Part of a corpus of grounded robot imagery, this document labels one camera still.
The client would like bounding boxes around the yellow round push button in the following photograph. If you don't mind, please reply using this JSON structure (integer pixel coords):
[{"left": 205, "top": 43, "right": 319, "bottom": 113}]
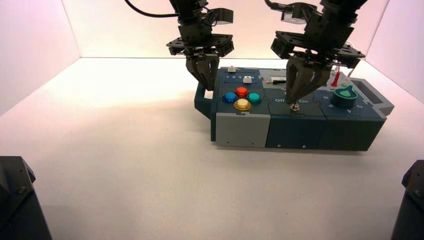
[{"left": 233, "top": 98, "right": 253, "bottom": 112}]

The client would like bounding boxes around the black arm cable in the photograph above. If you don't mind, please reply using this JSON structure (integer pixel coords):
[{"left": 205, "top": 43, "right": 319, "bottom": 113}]
[
  {"left": 124, "top": 0, "right": 180, "bottom": 18},
  {"left": 264, "top": 0, "right": 292, "bottom": 11}
]

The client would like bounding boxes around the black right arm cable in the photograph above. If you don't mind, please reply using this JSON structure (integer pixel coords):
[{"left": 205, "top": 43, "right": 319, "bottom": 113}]
[{"left": 264, "top": 0, "right": 292, "bottom": 11}]

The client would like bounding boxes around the green rotary knob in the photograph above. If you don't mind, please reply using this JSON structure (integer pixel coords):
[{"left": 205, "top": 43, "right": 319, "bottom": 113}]
[{"left": 332, "top": 85, "right": 359, "bottom": 109}]

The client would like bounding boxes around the dark teal grey control box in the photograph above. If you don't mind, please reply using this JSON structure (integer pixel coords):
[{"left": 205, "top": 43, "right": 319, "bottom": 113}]
[{"left": 194, "top": 67, "right": 395, "bottom": 152}]

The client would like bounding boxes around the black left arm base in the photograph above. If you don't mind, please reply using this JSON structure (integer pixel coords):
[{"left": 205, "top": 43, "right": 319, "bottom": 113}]
[{"left": 0, "top": 156, "right": 53, "bottom": 240}]

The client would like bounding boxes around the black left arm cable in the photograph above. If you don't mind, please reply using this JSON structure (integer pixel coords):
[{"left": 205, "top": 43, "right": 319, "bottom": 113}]
[{"left": 124, "top": 0, "right": 180, "bottom": 18}]

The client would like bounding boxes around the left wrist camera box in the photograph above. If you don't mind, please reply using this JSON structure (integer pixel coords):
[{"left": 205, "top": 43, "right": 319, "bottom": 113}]
[{"left": 210, "top": 7, "right": 235, "bottom": 27}]

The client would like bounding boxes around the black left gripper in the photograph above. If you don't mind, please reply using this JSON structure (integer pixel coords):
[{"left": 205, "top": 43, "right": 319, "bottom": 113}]
[{"left": 166, "top": 24, "right": 235, "bottom": 92}]

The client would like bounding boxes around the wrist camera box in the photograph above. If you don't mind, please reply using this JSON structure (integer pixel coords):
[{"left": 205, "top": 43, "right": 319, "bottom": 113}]
[
  {"left": 210, "top": 7, "right": 235, "bottom": 27},
  {"left": 280, "top": 2, "right": 314, "bottom": 26}
]

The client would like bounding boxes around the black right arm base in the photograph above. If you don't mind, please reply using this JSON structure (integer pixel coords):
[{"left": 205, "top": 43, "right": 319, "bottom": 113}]
[{"left": 390, "top": 159, "right": 424, "bottom": 240}]

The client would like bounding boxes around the teal round push button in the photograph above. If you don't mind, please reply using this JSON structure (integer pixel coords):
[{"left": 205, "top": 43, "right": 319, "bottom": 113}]
[{"left": 247, "top": 92, "right": 263, "bottom": 105}]

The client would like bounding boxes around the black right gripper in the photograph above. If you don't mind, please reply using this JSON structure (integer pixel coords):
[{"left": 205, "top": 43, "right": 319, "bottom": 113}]
[{"left": 270, "top": 19, "right": 367, "bottom": 106}]

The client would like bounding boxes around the red banana plug cable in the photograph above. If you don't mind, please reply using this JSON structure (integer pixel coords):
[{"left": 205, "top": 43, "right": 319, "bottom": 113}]
[{"left": 331, "top": 65, "right": 342, "bottom": 88}]

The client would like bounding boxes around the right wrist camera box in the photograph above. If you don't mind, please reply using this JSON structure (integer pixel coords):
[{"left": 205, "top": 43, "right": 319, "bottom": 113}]
[{"left": 280, "top": 2, "right": 314, "bottom": 26}]

